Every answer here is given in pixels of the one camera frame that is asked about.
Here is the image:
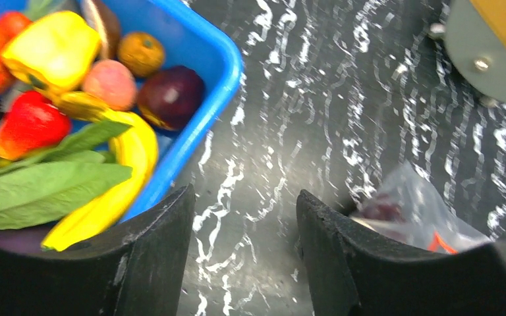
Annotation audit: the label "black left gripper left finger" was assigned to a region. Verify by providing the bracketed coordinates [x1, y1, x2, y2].
[0, 185, 195, 315]

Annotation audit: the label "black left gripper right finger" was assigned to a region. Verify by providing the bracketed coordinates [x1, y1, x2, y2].
[296, 190, 506, 315]

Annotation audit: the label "red toy grapes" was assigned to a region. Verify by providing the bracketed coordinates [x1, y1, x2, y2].
[360, 193, 406, 223]

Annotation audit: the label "clear zip bag orange zipper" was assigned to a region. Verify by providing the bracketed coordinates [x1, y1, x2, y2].
[350, 162, 492, 254]

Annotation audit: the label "yellow toy banana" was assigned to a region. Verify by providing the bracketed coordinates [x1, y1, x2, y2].
[41, 92, 159, 251]

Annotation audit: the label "red toy pepper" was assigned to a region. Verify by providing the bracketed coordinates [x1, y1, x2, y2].
[0, 90, 72, 161]

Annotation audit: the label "green toy vegetable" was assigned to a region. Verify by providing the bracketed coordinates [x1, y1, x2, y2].
[0, 122, 128, 230]

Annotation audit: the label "dark plum toy fruit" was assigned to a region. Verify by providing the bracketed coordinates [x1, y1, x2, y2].
[136, 66, 206, 131]

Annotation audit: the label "peach toy fruit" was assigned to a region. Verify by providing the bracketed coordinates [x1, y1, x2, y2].
[82, 59, 138, 111]

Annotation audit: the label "orange toy citrus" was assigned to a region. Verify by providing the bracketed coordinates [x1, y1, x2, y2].
[117, 32, 165, 78]

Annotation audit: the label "yellow toy pepper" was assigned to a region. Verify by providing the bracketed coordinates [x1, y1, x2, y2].
[1, 11, 101, 98]

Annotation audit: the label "brown toy mushroom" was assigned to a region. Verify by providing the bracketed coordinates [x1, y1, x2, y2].
[80, 0, 121, 59]

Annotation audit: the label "round drawer cabinet toy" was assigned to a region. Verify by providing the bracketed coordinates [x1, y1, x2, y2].
[428, 1, 506, 107]

